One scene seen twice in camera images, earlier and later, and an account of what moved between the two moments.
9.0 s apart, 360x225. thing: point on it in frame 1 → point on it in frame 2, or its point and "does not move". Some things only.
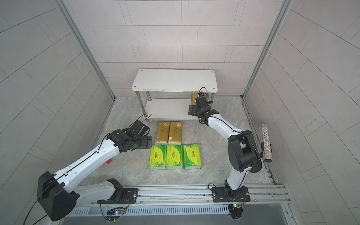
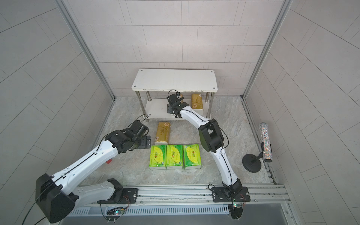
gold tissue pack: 162,133 does not move
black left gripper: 146,144 does not move
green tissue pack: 192,160 does not move
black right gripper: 196,108 → 172,107
